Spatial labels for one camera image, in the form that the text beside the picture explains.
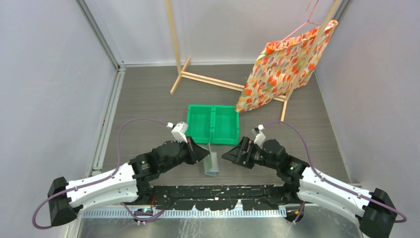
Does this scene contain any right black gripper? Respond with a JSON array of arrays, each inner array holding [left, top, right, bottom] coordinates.
[[222, 137, 279, 171]]

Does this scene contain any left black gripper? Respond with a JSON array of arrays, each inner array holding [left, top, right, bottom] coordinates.
[[159, 136, 209, 174]]

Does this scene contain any sage green card holder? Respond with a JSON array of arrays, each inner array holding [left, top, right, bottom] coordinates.
[[203, 143, 219, 177]]

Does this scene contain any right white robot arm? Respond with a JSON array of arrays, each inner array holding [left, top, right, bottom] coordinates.
[[222, 137, 397, 238]]

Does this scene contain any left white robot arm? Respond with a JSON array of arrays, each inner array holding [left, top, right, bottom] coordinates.
[[48, 136, 210, 227]]

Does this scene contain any green plastic double bin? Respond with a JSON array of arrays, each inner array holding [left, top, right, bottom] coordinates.
[[186, 104, 240, 145]]

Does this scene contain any floral orange fabric bag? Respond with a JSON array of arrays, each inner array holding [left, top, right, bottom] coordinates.
[[235, 20, 338, 113]]

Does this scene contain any wooden clothes rack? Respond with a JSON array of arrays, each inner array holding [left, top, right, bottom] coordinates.
[[164, 0, 342, 121]]

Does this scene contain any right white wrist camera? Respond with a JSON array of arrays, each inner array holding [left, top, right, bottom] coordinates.
[[252, 124, 266, 147]]

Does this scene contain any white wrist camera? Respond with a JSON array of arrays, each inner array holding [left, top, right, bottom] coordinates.
[[171, 122, 188, 143], [252, 124, 266, 147]]

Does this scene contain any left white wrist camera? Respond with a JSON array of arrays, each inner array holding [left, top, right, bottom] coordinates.
[[171, 122, 188, 143]]

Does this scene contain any aluminium rail with slots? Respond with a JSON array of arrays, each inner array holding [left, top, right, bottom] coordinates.
[[82, 206, 287, 219]]

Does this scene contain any aluminium corner frame post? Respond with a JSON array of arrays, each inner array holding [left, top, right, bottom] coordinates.
[[75, 0, 125, 69]]

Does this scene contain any pink wire hanger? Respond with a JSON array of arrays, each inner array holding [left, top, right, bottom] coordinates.
[[283, 0, 321, 41]]

